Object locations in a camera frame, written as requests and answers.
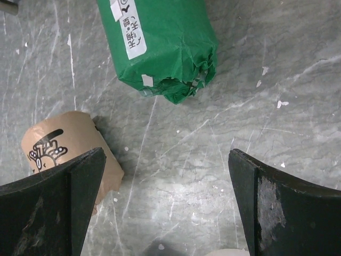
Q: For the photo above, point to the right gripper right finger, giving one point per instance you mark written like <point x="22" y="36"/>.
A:
<point x="282" y="214"/>

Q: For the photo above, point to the green roll with brown end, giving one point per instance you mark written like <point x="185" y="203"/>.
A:
<point x="166" y="48"/>

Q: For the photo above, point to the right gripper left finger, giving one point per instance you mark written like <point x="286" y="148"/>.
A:
<point x="48" y="213"/>

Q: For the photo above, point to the brown roll with cartoon print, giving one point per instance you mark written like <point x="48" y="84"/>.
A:
<point x="61" y="138"/>

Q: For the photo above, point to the white two-tier shelf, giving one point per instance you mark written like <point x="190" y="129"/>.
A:
<point x="9" y="7"/>

